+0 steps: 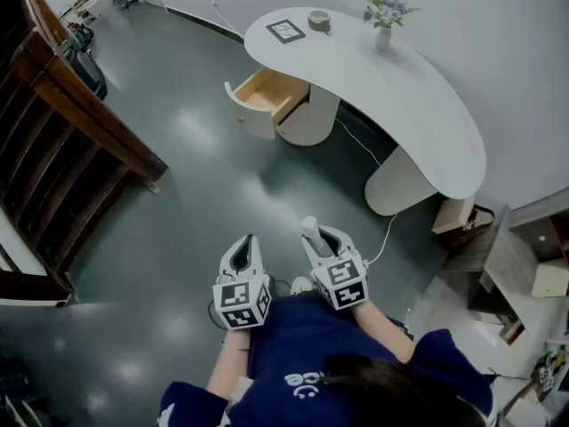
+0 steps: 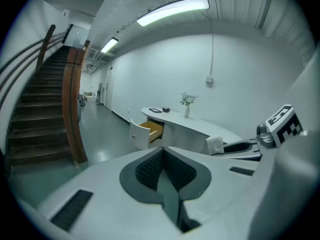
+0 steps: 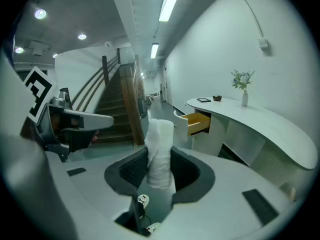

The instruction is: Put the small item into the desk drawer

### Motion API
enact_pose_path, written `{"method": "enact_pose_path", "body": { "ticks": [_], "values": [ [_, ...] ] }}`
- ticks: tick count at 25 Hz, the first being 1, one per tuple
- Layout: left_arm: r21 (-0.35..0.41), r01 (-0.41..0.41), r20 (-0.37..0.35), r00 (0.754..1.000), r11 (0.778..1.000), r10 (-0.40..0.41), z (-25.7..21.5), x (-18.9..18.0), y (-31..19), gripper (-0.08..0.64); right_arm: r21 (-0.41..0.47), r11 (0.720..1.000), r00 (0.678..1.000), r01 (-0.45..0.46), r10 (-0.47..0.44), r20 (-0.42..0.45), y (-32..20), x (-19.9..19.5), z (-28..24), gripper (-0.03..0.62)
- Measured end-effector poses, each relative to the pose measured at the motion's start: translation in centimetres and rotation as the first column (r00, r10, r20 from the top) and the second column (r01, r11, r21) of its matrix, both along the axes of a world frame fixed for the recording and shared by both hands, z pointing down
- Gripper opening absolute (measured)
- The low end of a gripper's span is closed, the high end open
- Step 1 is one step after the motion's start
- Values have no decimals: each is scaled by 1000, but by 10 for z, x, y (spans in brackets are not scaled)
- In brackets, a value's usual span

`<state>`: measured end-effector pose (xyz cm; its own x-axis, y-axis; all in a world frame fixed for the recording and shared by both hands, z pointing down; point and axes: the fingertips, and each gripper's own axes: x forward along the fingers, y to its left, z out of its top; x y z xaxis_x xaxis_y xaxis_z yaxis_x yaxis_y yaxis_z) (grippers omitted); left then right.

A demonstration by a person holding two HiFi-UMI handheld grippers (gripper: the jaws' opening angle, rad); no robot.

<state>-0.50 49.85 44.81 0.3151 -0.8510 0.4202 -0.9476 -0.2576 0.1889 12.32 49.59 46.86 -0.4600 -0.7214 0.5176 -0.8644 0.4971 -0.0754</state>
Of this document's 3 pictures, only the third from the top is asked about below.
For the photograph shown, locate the black chair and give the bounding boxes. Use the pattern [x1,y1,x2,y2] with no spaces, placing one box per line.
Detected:
[138,96,148,119]

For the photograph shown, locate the white wooden drawer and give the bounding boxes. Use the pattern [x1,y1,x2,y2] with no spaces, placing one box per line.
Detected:
[173,110,212,143]

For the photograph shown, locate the white curved desk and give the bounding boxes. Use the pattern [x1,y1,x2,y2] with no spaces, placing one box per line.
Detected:
[186,97,319,202]

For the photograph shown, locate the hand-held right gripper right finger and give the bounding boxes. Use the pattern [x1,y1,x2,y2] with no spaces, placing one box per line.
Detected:
[159,145,296,240]

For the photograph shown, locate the white cloth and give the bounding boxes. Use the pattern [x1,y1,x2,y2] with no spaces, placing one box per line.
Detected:
[144,118,175,190]

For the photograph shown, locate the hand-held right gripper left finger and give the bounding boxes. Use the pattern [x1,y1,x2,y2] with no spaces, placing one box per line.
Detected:
[44,146,150,240]

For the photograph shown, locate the long ceiling light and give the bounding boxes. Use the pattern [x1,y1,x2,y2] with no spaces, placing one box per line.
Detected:
[150,42,160,59]
[158,0,185,23]

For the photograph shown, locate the person's patterned white shoe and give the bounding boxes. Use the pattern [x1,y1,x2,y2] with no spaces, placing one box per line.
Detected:
[146,222,162,234]
[136,194,150,208]

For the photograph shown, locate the wooden staircase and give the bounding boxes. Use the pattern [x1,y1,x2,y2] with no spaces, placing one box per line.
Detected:
[71,47,149,149]

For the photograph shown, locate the white wall conduit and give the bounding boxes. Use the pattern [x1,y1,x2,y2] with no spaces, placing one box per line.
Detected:
[234,0,265,39]

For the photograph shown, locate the ceiling air vent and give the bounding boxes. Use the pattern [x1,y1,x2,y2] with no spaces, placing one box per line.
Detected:
[29,40,49,58]

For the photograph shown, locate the blue and white flowers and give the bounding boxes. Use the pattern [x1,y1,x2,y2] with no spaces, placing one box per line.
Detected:
[230,68,256,93]

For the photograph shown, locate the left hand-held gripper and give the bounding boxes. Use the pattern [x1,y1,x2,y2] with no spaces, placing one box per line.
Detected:
[21,66,115,162]

